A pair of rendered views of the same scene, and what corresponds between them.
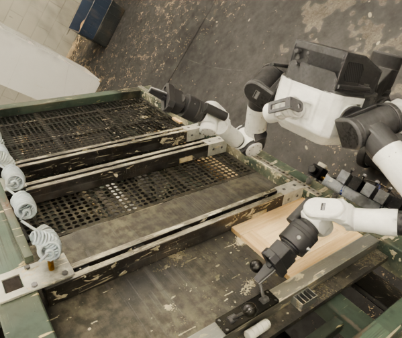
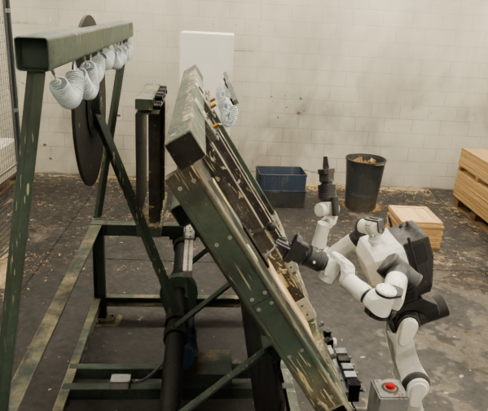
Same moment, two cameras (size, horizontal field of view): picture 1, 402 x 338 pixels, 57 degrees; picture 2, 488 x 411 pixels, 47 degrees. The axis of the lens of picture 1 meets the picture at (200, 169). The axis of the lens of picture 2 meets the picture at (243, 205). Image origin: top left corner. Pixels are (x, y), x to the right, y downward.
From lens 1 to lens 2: 1.68 m
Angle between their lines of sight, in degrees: 30
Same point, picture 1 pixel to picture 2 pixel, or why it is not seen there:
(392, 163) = (393, 276)
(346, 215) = (349, 268)
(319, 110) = (386, 247)
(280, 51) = (376, 331)
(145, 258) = (230, 191)
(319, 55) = (414, 230)
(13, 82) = not seen: hidden behind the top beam
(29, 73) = not seen: hidden behind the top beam
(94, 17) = (281, 181)
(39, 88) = not seen: hidden behind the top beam
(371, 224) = (355, 281)
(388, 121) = (411, 273)
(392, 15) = (475, 390)
